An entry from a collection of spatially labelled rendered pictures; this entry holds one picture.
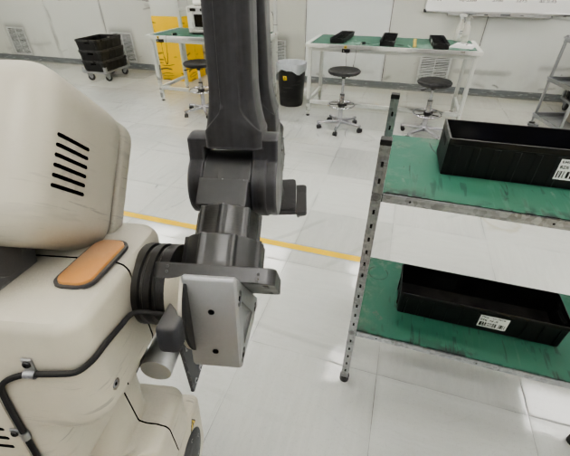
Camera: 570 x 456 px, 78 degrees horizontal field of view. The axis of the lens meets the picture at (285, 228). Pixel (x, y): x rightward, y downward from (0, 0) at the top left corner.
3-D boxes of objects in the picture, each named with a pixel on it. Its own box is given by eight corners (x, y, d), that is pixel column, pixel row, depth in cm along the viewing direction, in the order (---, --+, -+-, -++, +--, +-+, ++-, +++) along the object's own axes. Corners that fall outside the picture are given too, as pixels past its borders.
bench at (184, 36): (186, 87, 540) (176, 26, 492) (279, 95, 504) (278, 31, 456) (157, 100, 482) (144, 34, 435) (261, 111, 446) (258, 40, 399)
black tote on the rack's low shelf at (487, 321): (395, 311, 140) (401, 291, 133) (397, 281, 153) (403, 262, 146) (559, 348, 126) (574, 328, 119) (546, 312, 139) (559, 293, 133)
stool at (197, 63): (177, 110, 448) (168, 59, 413) (215, 105, 468) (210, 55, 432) (189, 123, 412) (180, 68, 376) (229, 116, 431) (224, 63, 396)
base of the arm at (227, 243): (148, 276, 33) (274, 284, 32) (163, 197, 36) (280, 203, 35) (179, 288, 42) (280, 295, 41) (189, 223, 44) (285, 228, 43)
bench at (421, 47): (317, 99, 491) (319, 33, 443) (454, 110, 447) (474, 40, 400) (302, 116, 433) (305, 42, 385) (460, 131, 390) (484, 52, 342)
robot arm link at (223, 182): (193, 218, 37) (243, 220, 36) (206, 132, 40) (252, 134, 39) (215, 240, 46) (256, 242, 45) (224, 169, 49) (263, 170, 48)
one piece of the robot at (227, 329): (242, 371, 35) (235, 280, 30) (193, 366, 36) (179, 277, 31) (257, 305, 44) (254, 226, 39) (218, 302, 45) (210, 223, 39)
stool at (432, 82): (391, 127, 401) (401, 74, 367) (435, 126, 405) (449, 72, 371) (409, 146, 358) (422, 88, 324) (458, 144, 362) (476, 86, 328)
